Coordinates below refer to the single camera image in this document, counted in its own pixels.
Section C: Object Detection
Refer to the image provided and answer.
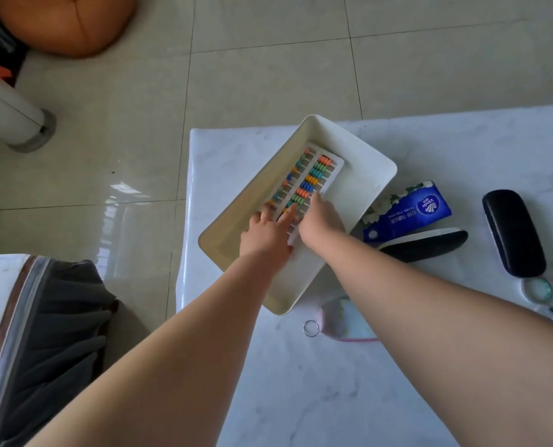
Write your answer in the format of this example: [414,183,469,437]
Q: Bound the person's left hand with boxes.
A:
[239,203,299,273]

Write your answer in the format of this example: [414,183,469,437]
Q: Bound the person's right hand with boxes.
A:
[296,192,346,252]

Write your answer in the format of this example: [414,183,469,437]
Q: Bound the white abacus colourful beads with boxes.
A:
[265,143,346,247]

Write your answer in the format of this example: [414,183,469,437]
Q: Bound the cream plastic tray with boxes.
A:
[197,114,398,317]

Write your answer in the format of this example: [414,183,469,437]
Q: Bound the blue tissue pack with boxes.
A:
[361,180,453,243]

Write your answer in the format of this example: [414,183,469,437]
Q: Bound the pink bunny pouch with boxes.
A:
[303,296,380,344]

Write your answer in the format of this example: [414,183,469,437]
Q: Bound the white printed glasses case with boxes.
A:
[378,227,469,264]

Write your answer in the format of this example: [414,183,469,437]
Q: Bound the black glasses case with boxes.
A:
[481,189,547,279]

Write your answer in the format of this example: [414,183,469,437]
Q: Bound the person's right forearm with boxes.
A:
[302,230,553,447]

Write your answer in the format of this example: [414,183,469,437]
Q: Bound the person's left forearm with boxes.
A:
[24,253,294,447]

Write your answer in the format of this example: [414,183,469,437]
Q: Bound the white marble table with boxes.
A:
[175,104,553,447]

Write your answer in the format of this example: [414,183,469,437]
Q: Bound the dark grey pleated fabric seat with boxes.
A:
[0,258,120,447]

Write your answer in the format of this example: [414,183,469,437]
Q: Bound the white cylinder grey base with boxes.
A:
[0,74,57,153]

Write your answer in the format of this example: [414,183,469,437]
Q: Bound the orange leather pouf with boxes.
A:
[0,0,137,59]

